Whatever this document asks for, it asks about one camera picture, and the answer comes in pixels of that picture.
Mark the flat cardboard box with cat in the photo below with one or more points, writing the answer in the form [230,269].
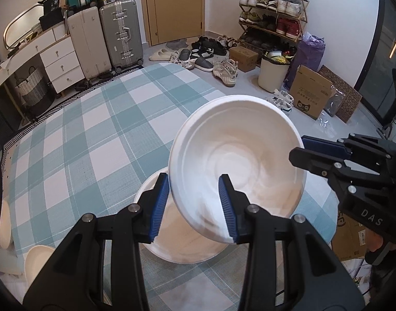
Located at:
[311,92]

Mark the black bag on dresser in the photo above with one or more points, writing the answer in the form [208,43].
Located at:
[52,14]

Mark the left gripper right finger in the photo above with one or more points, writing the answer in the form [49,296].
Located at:
[289,266]

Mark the wooden door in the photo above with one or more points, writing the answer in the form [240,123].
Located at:
[169,20]

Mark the purple bag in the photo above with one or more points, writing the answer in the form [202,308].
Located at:
[309,54]

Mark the white sneaker pair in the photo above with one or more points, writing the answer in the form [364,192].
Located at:
[282,100]

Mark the beige suitcase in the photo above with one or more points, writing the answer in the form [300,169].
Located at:
[88,39]

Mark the silver aluminium suitcase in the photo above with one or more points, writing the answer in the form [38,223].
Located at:
[121,31]

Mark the oval mirror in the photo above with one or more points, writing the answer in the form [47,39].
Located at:
[22,26]

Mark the brown cardboard box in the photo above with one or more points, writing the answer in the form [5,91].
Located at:
[245,58]

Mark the white drawer dresser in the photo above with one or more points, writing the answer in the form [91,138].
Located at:
[57,53]

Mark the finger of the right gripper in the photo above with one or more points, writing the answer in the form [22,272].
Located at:
[323,161]
[333,149]

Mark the white trash bin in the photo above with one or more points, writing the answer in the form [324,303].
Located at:
[273,70]

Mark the white foam bowl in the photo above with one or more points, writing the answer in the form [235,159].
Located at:
[248,139]

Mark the teal checked tablecloth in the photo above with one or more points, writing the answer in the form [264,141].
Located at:
[94,154]

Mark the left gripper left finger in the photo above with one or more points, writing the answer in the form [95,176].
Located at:
[97,265]

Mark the woven laundry basket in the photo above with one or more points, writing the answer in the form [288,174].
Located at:
[35,92]

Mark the shoe rack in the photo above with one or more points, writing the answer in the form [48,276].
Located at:
[269,25]

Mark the cream plate stack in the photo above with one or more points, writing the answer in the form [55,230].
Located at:
[177,242]

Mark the cream bowl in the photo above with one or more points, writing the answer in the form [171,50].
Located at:
[35,259]

